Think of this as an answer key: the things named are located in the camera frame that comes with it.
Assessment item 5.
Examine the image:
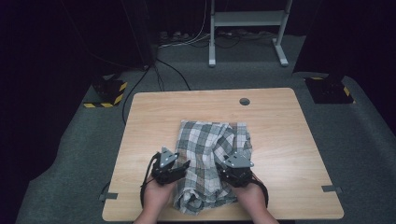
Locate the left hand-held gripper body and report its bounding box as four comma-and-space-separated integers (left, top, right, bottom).
151, 147, 180, 186

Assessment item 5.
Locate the left hand-held gripper cable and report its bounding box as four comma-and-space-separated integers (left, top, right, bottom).
139, 153, 160, 209

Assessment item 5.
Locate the tangle of black cables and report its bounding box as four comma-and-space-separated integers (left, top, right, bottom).
214, 29, 276, 49

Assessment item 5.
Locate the white metal stand frame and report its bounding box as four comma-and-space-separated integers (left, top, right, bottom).
208, 0, 293, 68

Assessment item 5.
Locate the plaid button-up shirt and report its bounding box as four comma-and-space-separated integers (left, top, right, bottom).
172, 119, 254, 217

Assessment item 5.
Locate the right hand-held gripper cable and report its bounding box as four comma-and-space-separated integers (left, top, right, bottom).
252, 175, 270, 209

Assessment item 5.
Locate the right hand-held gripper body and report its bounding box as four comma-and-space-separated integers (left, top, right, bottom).
221, 151, 255, 189

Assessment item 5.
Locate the white cable bundle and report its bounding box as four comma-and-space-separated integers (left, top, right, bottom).
158, 0, 211, 49

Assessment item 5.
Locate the power strip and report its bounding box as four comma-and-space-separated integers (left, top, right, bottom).
160, 30, 191, 43

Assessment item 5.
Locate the grey tape strip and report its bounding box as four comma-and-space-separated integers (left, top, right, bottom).
98, 191, 120, 202
321, 185, 344, 194

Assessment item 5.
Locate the long black cable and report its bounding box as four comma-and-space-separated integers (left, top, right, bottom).
120, 65, 152, 126
154, 58, 191, 91

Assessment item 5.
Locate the black box with yellow stripes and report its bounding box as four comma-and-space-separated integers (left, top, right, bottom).
303, 74, 356, 105
83, 74, 129, 109

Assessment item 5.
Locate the hand-held gripper cable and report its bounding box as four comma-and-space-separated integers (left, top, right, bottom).
252, 175, 270, 209
139, 153, 160, 209

